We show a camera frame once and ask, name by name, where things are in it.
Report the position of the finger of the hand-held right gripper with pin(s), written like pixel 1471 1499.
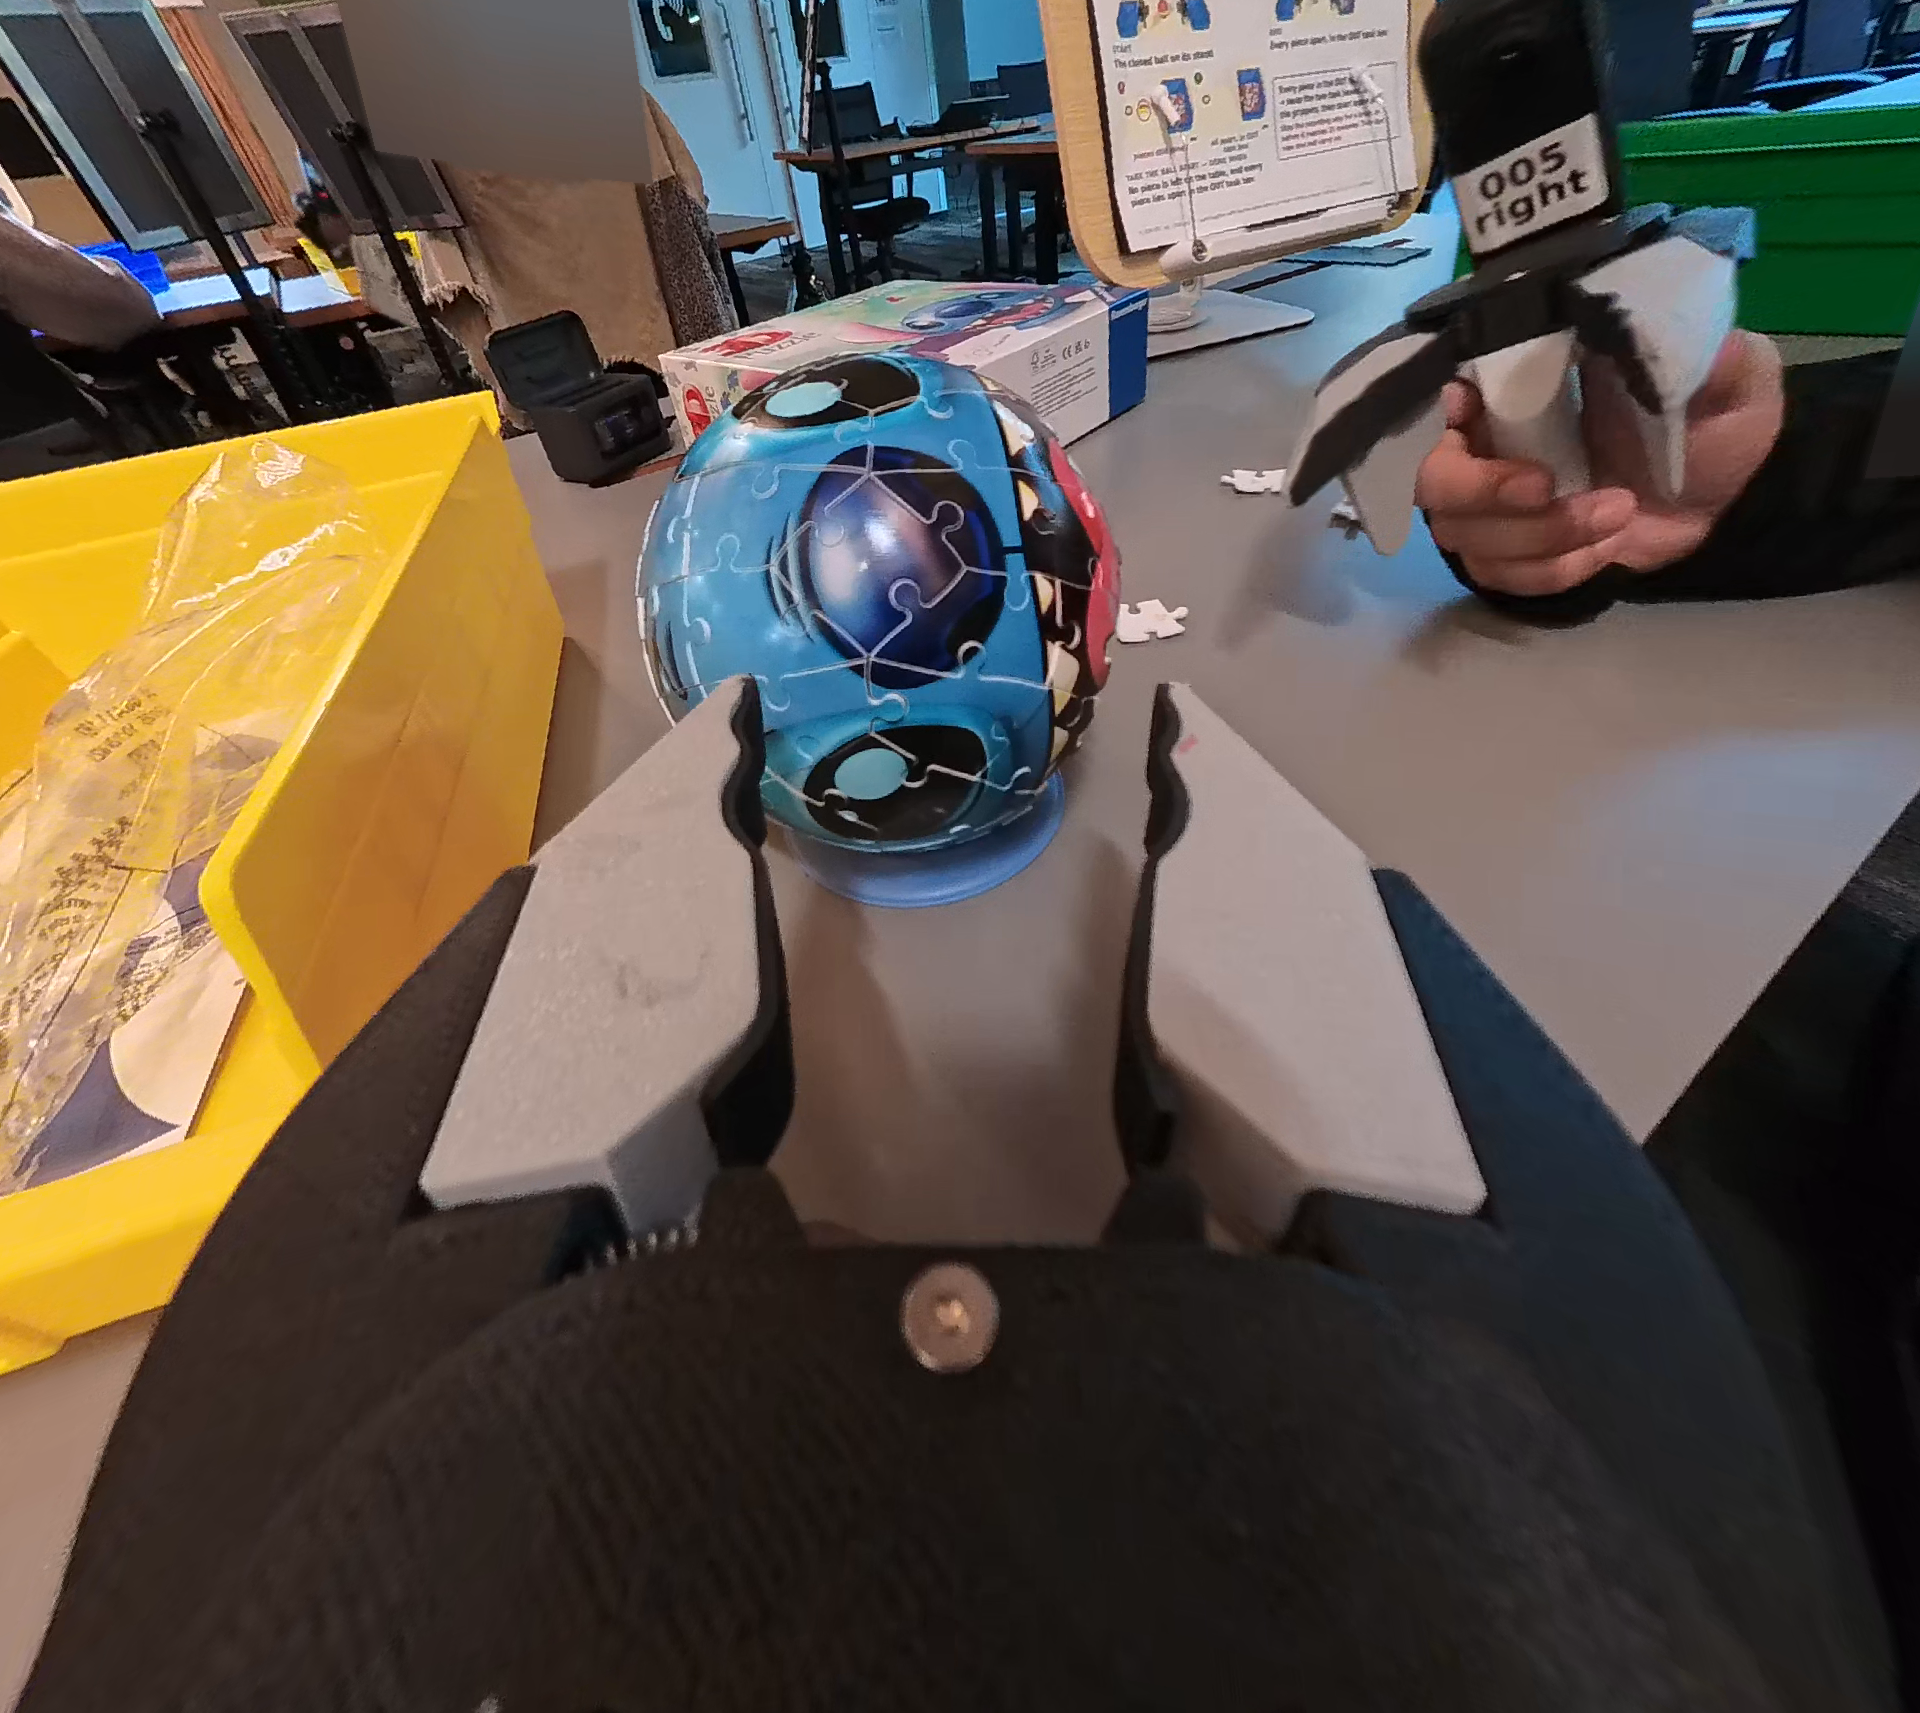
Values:
pixel 1688 348
pixel 1380 438

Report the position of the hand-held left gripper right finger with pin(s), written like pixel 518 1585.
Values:
pixel 1304 1023

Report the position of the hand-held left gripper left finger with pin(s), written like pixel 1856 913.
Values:
pixel 601 1023

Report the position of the blue ball stand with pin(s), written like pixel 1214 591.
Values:
pixel 930 877

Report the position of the blue puzzle ball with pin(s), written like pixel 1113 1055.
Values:
pixel 720 573

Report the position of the person's right forearm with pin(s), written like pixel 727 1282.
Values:
pixel 1800 498

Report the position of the cartoon printed puzzle box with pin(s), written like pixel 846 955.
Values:
pixel 1081 363

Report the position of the person's right hand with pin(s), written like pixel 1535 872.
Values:
pixel 1575 543

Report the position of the green plastic bin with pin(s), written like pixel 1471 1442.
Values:
pixel 1800 229

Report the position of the white instruction sheet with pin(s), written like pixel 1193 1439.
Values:
pixel 1244 93

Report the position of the yellow plastic bin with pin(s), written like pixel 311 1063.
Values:
pixel 420 722

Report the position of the blue white leaflet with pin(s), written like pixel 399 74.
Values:
pixel 151 1083

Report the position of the instruction sheet on stand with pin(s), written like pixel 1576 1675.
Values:
pixel 1058 19

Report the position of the wooden top desk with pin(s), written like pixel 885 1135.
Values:
pixel 901 141

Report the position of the clear plastic bag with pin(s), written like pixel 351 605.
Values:
pixel 224 589

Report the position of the black device with display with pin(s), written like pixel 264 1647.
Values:
pixel 555 379

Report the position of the wooden top table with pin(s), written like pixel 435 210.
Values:
pixel 750 229

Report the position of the beige patterned cloth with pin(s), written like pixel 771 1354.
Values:
pixel 571 242

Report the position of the black chair with grey cushion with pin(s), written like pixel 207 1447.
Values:
pixel 61 289

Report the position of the dark framed panel on stand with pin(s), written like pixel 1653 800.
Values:
pixel 279 86
pixel 104 108

